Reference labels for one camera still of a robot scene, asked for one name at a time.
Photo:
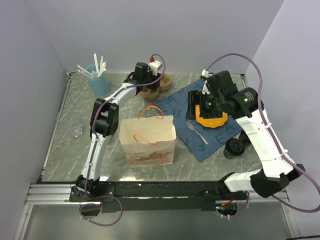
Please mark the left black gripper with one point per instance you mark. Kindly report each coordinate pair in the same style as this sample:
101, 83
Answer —
154, 77

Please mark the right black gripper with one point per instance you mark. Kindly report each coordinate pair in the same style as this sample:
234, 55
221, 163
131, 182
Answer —
196, 97

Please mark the black coffee cup lid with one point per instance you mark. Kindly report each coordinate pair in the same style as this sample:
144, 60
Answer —
235, 146

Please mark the brown paper takeout bag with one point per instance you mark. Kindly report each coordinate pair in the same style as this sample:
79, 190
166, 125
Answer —
148, 141

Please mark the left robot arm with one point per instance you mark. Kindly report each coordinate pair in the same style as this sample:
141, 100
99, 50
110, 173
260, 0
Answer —
105, 121

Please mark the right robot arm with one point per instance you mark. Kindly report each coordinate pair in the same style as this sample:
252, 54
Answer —
243, 106

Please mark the orange dotted plate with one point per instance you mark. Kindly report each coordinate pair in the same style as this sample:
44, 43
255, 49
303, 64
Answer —
210, 122

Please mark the silver fork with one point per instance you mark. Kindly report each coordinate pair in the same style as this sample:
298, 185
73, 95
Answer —
191, 127

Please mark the blue letter-print cloth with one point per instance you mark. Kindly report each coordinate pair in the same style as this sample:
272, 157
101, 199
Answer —
177, 104

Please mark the white wrapped straw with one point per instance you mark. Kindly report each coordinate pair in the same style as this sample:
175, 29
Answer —
96, 64
101, 66
84, 71

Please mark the blue plastic cup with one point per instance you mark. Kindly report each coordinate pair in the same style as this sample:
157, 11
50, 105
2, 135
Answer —
99, 85

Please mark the clear plastic lid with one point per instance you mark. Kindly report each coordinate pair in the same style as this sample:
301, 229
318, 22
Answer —
76, 129

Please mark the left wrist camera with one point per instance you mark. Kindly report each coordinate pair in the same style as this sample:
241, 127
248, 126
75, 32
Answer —
155, 65

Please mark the black mounting base rail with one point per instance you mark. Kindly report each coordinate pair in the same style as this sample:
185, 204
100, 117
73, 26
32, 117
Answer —
156, 195

